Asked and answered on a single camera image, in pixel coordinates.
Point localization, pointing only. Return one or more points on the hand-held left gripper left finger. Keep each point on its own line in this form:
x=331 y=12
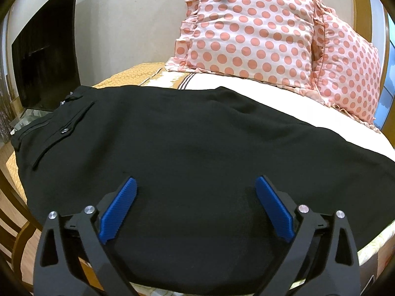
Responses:
x=118 y=209

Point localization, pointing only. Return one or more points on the wooden headboard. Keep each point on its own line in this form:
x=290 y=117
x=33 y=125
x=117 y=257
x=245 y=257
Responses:
x=375 y=21

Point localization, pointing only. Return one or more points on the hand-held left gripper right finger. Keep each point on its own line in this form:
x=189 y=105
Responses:
x=274 y=209

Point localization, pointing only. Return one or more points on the black television screen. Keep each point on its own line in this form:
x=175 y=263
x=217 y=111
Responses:
x=46 y=52

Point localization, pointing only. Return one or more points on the large pink polka dot pillow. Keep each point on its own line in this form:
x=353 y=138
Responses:
x=250 y=34

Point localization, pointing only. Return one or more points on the small pink polka dot pillow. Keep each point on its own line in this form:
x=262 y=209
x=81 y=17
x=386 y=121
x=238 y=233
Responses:
x=348 y=71

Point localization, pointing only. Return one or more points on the bed with patterned sheet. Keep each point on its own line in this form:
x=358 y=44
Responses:
x=277 y=101

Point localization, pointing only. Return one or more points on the black pants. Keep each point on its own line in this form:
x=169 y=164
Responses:
x=191 y=148

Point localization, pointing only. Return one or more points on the wooden bed frame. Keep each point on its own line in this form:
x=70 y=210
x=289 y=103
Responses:
x=15 y=212

